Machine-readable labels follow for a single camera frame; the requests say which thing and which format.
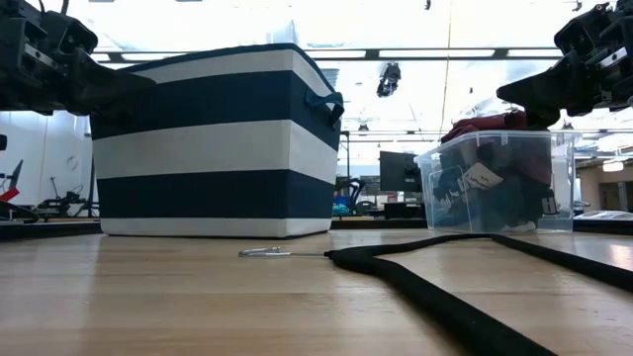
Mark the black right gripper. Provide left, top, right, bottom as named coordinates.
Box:
left=497, top=0, right=633, bottom=131

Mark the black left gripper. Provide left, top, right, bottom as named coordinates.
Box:
left=0, top=0, right=157, bottom=120

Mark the maroon cloth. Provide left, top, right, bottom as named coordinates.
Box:
left=441, top=111, right=554, bottom=187

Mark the navy cloth with white lettering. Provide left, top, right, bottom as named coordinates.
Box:
left=429, top=145, right=560, bottom=233

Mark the light blue shirt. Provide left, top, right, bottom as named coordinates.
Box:
left=266, top=19, right=300, bottom=46

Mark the clear plastic bin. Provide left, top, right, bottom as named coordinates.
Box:
left=413, top=129, right=583, bottom=234

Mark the navy white striped fabric basket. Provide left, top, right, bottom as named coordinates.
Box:
left=90, top=43, right=346, bottom=239

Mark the black background equipment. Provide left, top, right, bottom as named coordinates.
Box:
left=37, top=172, right=100, bottom=219

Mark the clear plastic bag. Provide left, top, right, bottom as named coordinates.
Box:
left=576, top=210, right=633, bottom=223

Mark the black background monitor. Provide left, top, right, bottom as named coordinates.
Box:
left=379, top=150, right=422, bottom=194

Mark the black velvet clothes hanger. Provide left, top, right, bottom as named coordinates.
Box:
left=238, top=231, right=633, bottom=356

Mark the black overhead frame beam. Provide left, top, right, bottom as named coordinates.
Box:
left=91, top=46, right=565, bottom=63

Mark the black hanging overhead camera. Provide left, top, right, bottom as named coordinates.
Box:
left=375, top=61, right=403, bottom=99

